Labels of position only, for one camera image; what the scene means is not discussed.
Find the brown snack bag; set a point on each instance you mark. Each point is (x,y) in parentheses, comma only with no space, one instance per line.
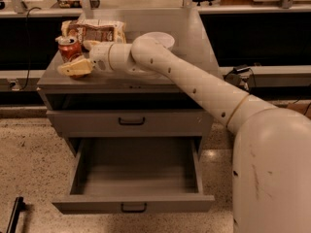
(95,30)

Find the grey drawer cabinet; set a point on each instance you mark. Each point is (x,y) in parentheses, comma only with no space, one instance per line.
(112,92)

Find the brown cardboard box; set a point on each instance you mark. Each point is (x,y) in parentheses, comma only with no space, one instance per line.
(304,109)

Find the white ceramic bowl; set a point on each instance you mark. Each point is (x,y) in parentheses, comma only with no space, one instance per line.
(164,38)

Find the black stand with cables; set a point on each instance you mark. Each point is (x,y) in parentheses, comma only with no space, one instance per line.
(241,76)

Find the black bar on floor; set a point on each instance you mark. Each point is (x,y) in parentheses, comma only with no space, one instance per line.
(18,207)

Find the red coke can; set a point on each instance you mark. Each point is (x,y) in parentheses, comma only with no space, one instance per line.
(69,48)

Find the closed grey middle drawer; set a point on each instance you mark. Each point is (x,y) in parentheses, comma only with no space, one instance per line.
(163,123)

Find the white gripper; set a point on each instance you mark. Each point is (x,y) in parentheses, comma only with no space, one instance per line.
(99,57)

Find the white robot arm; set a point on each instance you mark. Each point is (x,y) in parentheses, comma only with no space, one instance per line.
(272,148)

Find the open grey bottom drawer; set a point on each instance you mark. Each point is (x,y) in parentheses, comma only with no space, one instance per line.
(135,176)

